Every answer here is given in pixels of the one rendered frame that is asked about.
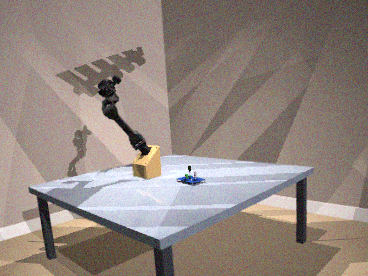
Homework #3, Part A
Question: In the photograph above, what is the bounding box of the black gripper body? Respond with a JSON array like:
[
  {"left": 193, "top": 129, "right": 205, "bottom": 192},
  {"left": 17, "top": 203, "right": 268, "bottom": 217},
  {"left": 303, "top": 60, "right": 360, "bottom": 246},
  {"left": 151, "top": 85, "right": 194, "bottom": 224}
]
[{"left": 99, "top": 75, "right": 122, "bottom": 98}]

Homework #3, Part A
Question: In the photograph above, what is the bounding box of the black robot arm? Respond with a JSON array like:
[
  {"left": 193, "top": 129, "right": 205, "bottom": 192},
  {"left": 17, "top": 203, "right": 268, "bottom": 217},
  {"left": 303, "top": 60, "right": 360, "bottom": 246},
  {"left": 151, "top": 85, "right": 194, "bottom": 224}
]
[{"left": 98, "top": 79, "right": 152, "bottom": 155}]

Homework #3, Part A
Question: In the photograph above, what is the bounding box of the blue circuit board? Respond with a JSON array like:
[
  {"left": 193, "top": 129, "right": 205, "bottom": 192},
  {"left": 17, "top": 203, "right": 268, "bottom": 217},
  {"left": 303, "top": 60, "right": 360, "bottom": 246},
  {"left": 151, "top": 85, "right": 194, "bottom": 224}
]
[{"left": 177, "top": 166, "right": 206, "bottom": 186}]

